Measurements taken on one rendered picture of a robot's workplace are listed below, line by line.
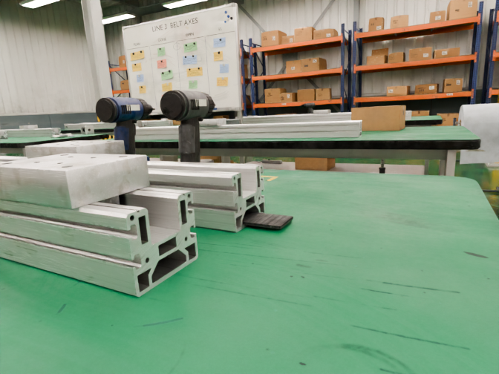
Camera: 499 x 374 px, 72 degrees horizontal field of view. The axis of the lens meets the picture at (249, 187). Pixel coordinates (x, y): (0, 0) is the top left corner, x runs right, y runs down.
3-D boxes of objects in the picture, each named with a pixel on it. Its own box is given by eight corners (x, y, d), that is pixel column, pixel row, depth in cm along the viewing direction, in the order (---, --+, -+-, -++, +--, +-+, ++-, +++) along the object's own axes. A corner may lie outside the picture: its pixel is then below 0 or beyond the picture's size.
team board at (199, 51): (130, 196, 419) (107, 23, 376) (157, 187, 462) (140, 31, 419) (237, 205, 350) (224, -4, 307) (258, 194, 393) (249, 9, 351)
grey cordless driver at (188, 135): (164, 199, 72) (152, 90, 67) (206, 179, 90) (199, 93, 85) (197, 200, 69) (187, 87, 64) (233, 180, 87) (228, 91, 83)
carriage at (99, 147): (30, 179, 70) (24, 145, 69) (79, 169, 80) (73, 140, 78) (82, 183, 63) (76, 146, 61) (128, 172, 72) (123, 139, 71)
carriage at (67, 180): (-8, 219, 43) (-19, 165, 41) (73, 197, 52) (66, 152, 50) (76, 235, 35) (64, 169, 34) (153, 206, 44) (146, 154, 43)
